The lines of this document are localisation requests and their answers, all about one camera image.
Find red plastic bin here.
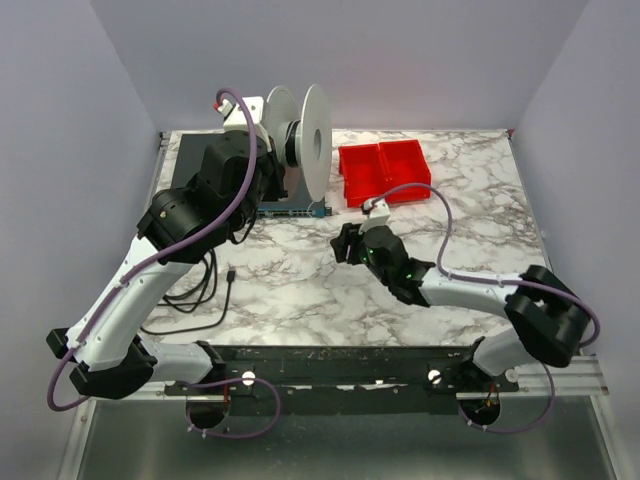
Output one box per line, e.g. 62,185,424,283
338,144,390,208
379,140,432,204

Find dark grey network switch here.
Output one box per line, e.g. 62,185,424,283
164,131,333,218

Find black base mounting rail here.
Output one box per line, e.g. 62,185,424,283
164,346,518,416

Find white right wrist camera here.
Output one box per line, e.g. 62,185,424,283
359,198,391,234

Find left red plastic bin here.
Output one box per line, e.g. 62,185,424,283
338,144,390,208

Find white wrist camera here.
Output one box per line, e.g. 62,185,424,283
359,198,391,234
213,96,267,137

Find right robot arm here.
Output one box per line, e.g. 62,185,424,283
330,223,590,383

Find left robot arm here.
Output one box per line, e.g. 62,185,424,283
47,130,286,399

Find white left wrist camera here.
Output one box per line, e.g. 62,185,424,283
213,96,267,137

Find right red plastic bin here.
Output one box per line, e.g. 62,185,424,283
379,140,432,204

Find grey perforated cable spool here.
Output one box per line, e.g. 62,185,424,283
265,84,332,202

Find black usb cable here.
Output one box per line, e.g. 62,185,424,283
139,222,256,336

